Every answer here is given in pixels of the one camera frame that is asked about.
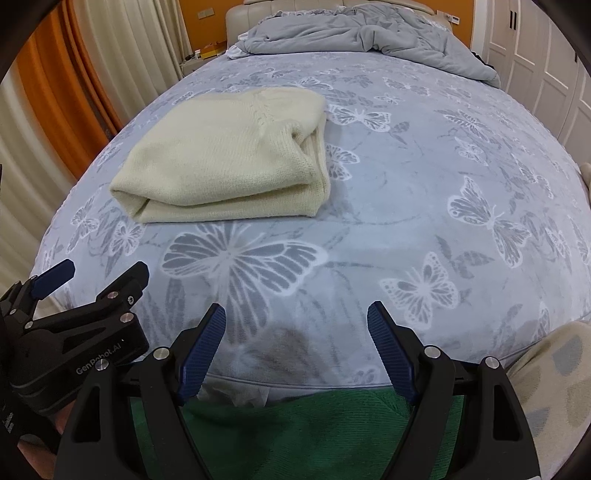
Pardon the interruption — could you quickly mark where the orange curtain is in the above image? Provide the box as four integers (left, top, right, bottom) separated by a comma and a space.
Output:
18, 0, 123, 182

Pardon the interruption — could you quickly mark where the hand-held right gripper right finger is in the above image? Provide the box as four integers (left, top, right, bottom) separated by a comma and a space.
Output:
366, 301, 541, 480

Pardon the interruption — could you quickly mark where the beige spotted cloth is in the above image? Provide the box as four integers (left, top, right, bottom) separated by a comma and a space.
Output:
505, 320, 591, 480

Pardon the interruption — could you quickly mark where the person's left hand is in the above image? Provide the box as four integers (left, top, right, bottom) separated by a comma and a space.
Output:
17, 404, 75, 480

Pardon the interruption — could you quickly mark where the grey duvet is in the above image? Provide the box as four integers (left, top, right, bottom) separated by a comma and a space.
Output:
238, 4, 502, 89

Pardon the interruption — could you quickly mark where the cream knit sweater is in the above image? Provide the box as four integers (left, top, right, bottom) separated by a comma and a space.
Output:
109, 88, 332, 224

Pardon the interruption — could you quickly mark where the white panelled wardrobe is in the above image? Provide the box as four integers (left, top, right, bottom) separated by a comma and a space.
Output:
471, 0, 591, 154

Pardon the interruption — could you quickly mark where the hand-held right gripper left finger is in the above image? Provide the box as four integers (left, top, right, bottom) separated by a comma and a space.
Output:
54, 303, 227, 480

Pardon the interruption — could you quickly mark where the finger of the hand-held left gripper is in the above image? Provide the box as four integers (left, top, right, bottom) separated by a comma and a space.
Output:
22, 261, 151, 332
0, 258, 77, 325

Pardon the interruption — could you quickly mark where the person's green knit sweater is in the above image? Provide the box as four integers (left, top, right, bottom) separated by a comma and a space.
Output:
129, 387, 467, 480

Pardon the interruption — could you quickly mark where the white nightstand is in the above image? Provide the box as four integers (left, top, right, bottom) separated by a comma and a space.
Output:
179, 41, 228, 77

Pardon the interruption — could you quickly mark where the white curtain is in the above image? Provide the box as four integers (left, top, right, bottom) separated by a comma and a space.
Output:
76, 0, 193, 126
0, 60, 93, 296

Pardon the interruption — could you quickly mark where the butterfly print blanket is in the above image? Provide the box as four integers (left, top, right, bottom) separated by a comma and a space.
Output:
30, 48, 591, 387

